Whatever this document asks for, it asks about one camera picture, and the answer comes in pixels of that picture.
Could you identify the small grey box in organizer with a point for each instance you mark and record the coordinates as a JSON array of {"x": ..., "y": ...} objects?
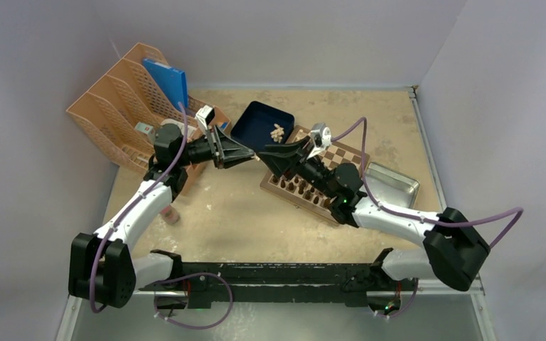
[{"x": 147, "y": 131}]

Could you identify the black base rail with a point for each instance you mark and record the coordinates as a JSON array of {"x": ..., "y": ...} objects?
[{"x": 349, "y": 284}]

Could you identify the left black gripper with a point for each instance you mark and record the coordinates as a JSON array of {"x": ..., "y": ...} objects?
[{"x": 227, "y": 151}]

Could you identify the orange plastic file organizer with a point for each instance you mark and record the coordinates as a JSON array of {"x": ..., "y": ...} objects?
[{"x": 123, "y": 97}]

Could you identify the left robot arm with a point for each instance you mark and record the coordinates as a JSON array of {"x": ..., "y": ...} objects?
[{"x": 101, "y": 267}]

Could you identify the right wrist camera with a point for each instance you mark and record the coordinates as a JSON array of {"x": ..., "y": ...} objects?
[{"x": 320, "y": 135}]

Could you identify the pink capped bottle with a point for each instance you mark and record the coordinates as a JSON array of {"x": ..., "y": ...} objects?
[{"x": 169, "y": 215}]

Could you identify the blue folder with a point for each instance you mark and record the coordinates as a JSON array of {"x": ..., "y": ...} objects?
[{"x": 171, "y": 81}]

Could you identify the wooden chess board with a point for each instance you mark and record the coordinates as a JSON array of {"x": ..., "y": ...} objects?
[{"x": 342, "y": 178}]

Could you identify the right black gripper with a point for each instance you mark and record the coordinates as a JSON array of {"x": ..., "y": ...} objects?
[{"x": 287, "y": 160}]

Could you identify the dark blue tray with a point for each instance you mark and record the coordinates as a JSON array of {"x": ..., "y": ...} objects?
[{"x": 253, "y": 128}]

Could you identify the row of dark chess pieces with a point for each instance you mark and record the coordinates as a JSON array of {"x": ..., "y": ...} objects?
[{"x": 298, "y": 192}]

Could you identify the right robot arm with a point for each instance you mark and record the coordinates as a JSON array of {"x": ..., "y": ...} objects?
[{"x": 453, "y": 251}]

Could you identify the pile of light chess pieces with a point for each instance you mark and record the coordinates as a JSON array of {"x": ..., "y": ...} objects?
[{"x": 277, "y": 134}]

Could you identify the metal tin box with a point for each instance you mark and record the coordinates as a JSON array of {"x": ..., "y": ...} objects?
[{"x": 391, "y": 186}]

